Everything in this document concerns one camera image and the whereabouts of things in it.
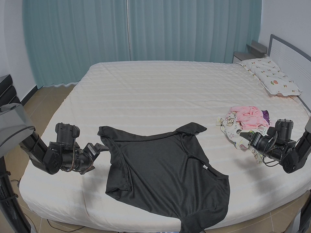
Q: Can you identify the black chest of drawers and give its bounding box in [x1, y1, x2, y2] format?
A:
[0, 74, 22, 109]

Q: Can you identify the grey bedside table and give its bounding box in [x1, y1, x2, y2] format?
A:
[233, 40, 268, 64]

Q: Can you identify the black T-shirt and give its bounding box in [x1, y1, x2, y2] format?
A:
[97, 122, 230, 233]

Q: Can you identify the blue-green curtain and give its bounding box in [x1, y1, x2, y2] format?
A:
[127, 0, 263, 64]
[22, 0, 130, 87]

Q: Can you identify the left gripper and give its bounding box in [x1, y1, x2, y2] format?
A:
[63, 142, 110, 176]

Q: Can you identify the pile of clothes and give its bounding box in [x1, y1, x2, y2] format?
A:
[216, 105, 274, 164]

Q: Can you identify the bed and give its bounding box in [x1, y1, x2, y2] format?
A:
[18, 34, 311, 230]

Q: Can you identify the white printed pillow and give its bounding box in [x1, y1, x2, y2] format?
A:
[237, 57, 303, 97]

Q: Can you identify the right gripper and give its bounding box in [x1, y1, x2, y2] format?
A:
[239, 131, 272, 156]

